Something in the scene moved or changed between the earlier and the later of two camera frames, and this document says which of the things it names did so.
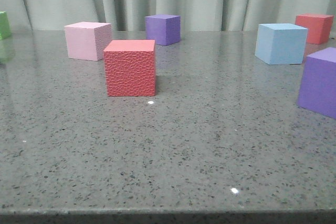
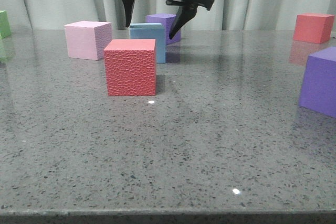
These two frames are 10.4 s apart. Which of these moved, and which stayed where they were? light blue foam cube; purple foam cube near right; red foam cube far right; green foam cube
Moved: light blue foam cube
Stayed: purple foam cube near right; red foam cube far right; green foam cube
